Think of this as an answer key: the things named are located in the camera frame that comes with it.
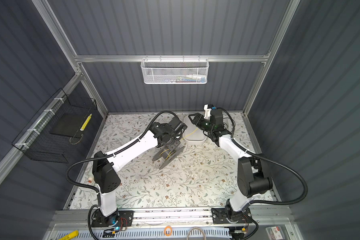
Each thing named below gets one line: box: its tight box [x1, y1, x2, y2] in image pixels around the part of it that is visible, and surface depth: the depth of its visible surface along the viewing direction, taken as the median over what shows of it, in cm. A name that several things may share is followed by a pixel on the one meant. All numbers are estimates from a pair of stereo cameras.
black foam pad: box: [49, 113, 89, 138], surface depth 77 cm
